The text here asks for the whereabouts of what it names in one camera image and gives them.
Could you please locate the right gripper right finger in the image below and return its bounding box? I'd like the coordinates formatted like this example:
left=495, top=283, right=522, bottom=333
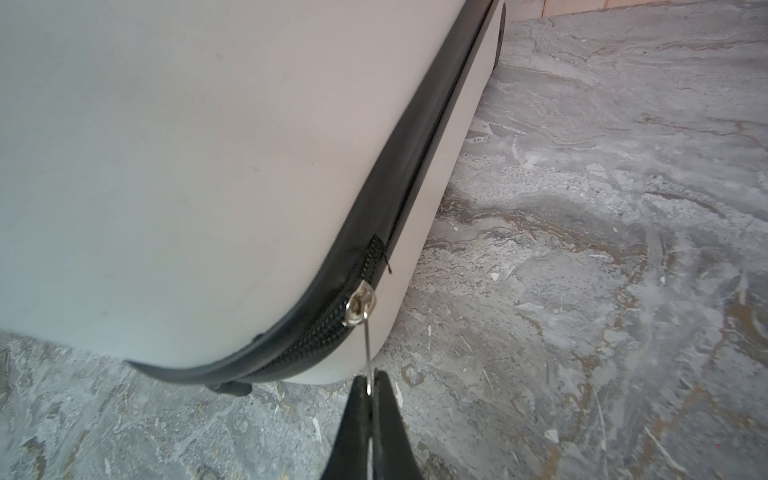
left=372, top=370, right=424, bottom=480

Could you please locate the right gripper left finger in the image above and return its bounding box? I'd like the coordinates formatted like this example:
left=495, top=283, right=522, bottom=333
left=321, top=375, right=372, bottom=480

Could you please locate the white and black suitcase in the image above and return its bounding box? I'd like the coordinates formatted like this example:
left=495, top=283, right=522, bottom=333
left=1, top=1, right=507, bottom=395

